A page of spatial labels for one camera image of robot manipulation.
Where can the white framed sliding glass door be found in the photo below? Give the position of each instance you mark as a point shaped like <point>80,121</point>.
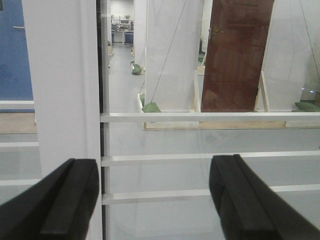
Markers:
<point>156,166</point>

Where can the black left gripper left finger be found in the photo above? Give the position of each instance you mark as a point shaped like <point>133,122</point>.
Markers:
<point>59,207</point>

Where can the blue door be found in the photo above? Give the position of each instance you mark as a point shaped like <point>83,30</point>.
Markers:
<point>15,77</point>

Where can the white door frame post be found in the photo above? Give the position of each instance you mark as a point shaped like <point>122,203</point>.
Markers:
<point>62,46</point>

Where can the dark red wooden door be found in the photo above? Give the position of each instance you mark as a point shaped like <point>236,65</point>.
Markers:
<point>235,51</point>

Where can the far green sandbag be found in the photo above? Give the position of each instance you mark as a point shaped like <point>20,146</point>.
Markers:
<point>151,107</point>

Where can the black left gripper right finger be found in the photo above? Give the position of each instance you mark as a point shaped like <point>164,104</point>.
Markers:
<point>248,209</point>

